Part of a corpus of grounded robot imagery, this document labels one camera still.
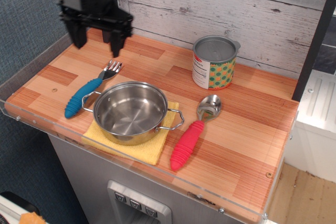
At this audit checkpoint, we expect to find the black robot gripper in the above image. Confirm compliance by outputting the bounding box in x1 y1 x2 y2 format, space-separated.
58 0 133 58

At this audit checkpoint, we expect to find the blue handled metal fork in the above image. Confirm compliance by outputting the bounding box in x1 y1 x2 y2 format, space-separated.
64 60 122 119

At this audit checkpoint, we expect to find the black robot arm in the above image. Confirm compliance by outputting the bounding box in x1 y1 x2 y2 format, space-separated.
58 0 133 58

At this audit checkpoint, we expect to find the stainless steel pot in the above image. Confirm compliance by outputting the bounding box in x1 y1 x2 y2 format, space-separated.
82 81 184 145

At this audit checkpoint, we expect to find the toy food can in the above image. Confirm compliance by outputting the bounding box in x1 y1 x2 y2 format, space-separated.
192 35 240 90

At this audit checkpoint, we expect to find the yellow cloth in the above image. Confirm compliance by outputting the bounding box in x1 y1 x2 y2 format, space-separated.
81 101 180 166

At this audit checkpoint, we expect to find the grey toy fridge cabinet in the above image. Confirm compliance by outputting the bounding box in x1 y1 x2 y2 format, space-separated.
49 135 239 223

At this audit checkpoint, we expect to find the silver dispenser panel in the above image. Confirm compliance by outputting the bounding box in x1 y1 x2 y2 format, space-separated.
107 180 173 223

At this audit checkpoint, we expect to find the orange object at corner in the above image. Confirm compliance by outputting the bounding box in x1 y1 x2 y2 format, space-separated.
19 212 46 224

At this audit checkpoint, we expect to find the black vertical post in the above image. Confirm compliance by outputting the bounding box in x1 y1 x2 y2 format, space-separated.
101 0 119 43

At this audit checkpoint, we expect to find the red handled metal spoon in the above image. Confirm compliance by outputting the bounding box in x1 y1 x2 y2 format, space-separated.
170 94 222 171

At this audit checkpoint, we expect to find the dark right frame post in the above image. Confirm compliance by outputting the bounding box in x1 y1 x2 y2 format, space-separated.
292 0 335 102

